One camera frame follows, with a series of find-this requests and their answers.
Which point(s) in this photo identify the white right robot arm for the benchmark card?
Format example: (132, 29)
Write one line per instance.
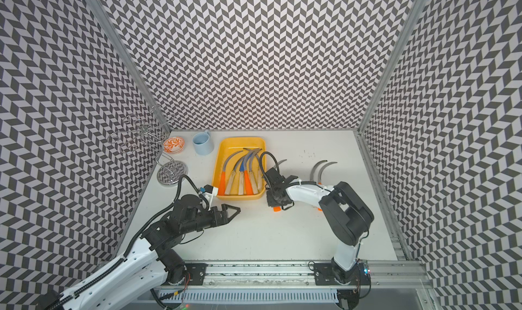
(346, 213)

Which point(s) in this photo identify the sickle wooden handle group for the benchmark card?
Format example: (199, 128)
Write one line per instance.
(232, 176)

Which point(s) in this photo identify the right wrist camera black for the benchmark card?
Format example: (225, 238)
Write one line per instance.
(274, 177)

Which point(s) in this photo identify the grey sickle wooden handle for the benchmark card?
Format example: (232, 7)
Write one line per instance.
(253, 165)

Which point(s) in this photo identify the orange patterned white bowl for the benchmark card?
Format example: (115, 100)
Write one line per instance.
(174, 145)

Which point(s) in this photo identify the yellow plastic storage box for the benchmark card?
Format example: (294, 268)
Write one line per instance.
(246, 143)

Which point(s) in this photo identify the blue sickle wooden handle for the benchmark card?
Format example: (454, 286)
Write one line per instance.
(241, 175)

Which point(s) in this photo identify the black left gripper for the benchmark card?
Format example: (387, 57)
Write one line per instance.
(224, 215)

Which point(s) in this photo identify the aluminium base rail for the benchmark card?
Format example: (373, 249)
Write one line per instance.
(296, 285)

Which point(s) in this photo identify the light blue ceramic cup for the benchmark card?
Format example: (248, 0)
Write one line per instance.
(202, 143)

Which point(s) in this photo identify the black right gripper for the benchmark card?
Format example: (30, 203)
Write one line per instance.
(270, 202)

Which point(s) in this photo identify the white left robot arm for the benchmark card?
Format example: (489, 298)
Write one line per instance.
(149, 261)

